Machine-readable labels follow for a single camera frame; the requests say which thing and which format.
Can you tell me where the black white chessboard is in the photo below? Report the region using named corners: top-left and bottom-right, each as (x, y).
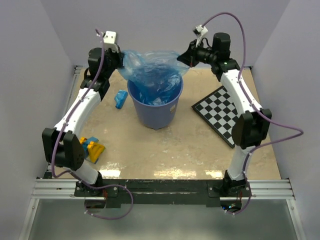
top-left (191, 86), bottom-right (238, 149)

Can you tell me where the single blue trash bag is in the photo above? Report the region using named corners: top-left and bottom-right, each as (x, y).
top-left (118, 50), bottom-right (190, 106)

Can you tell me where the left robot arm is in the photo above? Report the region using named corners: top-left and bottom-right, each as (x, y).
top-left (41, 47), bottom-right (124, 196)

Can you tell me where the yellow blue toy block pile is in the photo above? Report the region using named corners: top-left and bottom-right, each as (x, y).
top-left (79, 136), bottom-right (106, 164)

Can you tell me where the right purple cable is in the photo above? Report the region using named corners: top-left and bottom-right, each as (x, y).
top-left (202, 11), bottom-right (305, 216)

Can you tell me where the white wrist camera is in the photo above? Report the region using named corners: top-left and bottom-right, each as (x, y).
top-left (192, 24), bottom-right (208, 47)
top-left (103, 31), bottom-right (119, 53)

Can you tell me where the blue trash bag roll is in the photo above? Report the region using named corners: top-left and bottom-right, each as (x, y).
top-left (114, 90), bottom-right (128, 109)

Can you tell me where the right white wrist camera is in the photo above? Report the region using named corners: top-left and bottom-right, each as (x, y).
top-left (192, 24), bottom-right (208, 47)

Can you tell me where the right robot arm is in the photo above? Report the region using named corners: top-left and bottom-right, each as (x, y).
top-left (177, 32), bottom-right (272, 197)

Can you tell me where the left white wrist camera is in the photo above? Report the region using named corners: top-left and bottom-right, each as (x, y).
top-left (103, 31), bottom-right (119, 53)

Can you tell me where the blue plastic trash bin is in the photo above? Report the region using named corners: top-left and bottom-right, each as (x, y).
top-left (127, 77), bottom-right (184, 130)

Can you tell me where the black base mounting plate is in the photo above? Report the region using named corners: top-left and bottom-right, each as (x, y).
top-left (74, 179), bottom-right (252, 210)

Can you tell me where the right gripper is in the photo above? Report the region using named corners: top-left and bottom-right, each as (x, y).
top-left (178, 39), bottom-right (218, 68)

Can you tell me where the aluminium frame rail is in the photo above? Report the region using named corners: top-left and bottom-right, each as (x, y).
top-left (32, 179), bottom-right (295, 200)

